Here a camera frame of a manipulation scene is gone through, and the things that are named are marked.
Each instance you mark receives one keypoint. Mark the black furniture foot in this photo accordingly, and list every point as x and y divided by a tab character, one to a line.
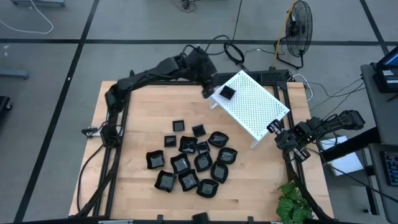
3	104

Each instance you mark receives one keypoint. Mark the green leafy plant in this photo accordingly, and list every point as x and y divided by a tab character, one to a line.
292	207

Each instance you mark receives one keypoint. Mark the white perforated shelf rack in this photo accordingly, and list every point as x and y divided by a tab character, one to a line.
255	105

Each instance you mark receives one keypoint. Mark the grey desk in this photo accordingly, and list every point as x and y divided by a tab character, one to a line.
377	186
382	115

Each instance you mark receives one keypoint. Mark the grey cart base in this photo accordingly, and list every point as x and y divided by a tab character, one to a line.
37	2

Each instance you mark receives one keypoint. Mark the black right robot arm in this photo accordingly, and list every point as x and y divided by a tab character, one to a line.
348	119

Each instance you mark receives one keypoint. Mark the black desk device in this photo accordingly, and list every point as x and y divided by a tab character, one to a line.
387	81

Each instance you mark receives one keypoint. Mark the black aluminium frame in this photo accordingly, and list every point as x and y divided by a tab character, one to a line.
149	83

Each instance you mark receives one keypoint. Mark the black wavy square plate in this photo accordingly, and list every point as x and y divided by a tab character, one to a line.
165	181
180	163
187	144
188	180
155	159

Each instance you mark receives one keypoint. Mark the black desk crossbar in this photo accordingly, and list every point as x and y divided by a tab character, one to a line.
351	144

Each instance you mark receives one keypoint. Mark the monitor with blue screen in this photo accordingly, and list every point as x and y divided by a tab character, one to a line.
391	59

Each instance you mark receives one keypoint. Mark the black clamp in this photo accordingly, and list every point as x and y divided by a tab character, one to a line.
250	219
160	218
132	74
86	132

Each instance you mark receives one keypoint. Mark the black vented box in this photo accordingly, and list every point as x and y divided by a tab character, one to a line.
270	76

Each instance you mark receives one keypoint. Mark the black keyboard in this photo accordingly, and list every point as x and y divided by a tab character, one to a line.
392	169

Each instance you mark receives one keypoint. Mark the white box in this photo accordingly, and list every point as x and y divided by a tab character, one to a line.
345	161

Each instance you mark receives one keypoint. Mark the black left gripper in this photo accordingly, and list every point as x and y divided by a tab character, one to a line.
203	67

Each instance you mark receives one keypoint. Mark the small black square plate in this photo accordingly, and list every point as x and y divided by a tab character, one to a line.
170	141
227	92
198	130
203	147
178	125

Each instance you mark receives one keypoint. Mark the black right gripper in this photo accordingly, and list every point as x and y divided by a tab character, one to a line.
301	154

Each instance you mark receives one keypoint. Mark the black floor fan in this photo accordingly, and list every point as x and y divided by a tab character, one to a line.
298	31

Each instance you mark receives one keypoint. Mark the grey furniture foot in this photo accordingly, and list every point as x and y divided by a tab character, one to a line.
14	74

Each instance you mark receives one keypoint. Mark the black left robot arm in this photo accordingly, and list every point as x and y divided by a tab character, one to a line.
140	76

